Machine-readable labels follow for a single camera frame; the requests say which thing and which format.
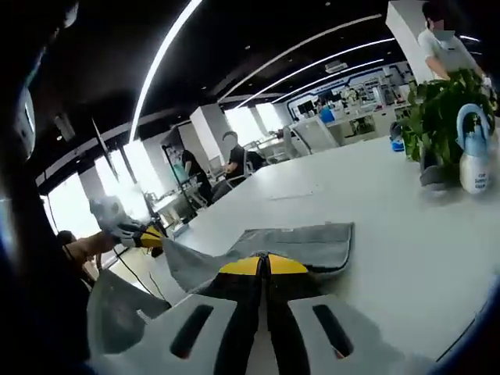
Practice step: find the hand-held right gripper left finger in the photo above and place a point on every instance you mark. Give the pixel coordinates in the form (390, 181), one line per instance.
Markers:
(218, 332)

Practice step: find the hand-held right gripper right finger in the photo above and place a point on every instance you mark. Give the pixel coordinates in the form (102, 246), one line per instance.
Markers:
(304, 320)

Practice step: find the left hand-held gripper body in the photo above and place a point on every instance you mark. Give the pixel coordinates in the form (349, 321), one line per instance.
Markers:
(107, 215)

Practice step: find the grey towel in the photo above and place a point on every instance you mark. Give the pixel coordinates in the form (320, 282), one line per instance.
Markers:
(304, 246)

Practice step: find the grey mesh chair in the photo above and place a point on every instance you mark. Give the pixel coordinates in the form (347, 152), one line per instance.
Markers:
(117, 308)

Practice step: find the person's dark clothing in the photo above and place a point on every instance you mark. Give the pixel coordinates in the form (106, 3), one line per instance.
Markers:
(35, 273)

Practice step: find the white flat strip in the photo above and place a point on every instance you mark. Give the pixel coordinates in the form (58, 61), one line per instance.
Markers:
(297, 196)

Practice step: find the white table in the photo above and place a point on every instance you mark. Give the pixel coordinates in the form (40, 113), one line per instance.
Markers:
(410, 254)

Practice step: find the white chest-worn device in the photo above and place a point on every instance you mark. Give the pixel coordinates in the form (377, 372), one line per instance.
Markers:
(26, 117)

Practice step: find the black-backed office chair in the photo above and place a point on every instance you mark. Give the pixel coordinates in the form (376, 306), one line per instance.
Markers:
(254, 162)

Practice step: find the white office chair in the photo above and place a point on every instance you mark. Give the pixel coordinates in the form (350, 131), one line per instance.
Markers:
(314, 134)

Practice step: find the grey plant pot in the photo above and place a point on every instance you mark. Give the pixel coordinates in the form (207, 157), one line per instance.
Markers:
(435, 173)

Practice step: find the blue packet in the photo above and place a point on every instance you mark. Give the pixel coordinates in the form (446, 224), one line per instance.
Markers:
(397, 145)

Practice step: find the white cabinet row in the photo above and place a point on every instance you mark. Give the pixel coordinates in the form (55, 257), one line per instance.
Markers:
(367, 121)

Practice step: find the blue and white spray bottle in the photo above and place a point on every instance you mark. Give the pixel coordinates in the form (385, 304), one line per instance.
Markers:
(476, 156)

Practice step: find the green potted plant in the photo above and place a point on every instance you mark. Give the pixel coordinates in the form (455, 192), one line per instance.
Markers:
(441, 109)

